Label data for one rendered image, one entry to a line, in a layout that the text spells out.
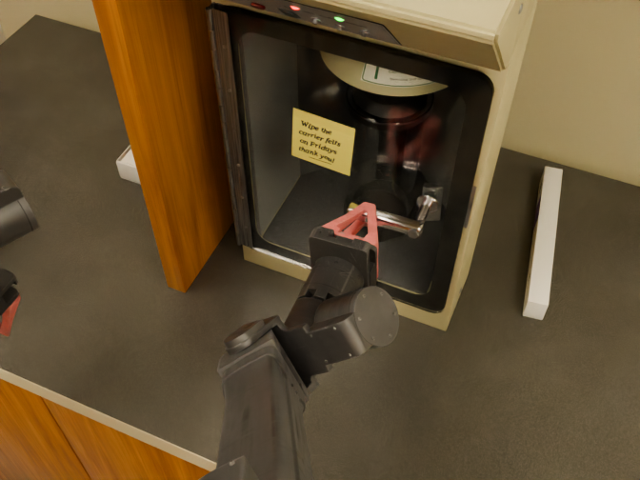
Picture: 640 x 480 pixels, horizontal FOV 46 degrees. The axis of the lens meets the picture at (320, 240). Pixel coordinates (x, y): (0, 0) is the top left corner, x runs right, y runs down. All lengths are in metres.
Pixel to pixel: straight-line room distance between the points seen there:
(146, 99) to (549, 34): 0.64
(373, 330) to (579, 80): 0.70
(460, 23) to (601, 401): 0.63
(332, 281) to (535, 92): 0.64
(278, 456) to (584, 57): 0.92
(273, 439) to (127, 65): 0.48
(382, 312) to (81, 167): 0.76
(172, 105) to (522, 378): 0.58
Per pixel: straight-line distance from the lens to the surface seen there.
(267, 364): 0.64
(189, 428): 1.01
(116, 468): 1.36
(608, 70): 1.25
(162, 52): 0.88
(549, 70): 1.27
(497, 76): 0.75
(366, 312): 0.68
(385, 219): 0.84
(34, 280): 1.19
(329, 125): 0.85
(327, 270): 0.77
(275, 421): 0.51
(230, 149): 0.96
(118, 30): 0.81
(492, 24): 0.59
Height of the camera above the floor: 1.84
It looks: 51 degrees down
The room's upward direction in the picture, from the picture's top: straight up
